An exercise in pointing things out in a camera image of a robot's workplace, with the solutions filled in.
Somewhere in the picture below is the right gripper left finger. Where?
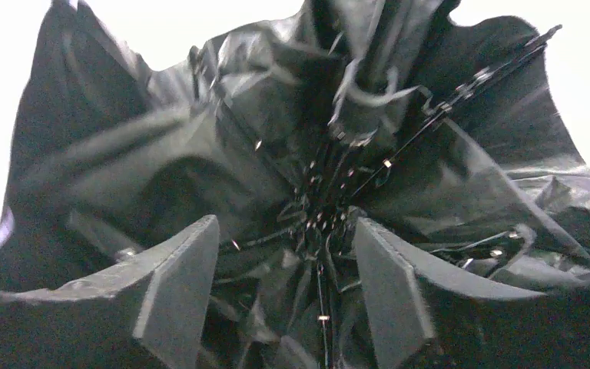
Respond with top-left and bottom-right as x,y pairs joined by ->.
0,215 -> 220,368

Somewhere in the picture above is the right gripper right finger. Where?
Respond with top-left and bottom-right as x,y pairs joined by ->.
353,218 -> 590,368

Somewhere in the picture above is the lilac umbrella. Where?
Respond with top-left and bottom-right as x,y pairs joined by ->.
0,1 -> 590,368

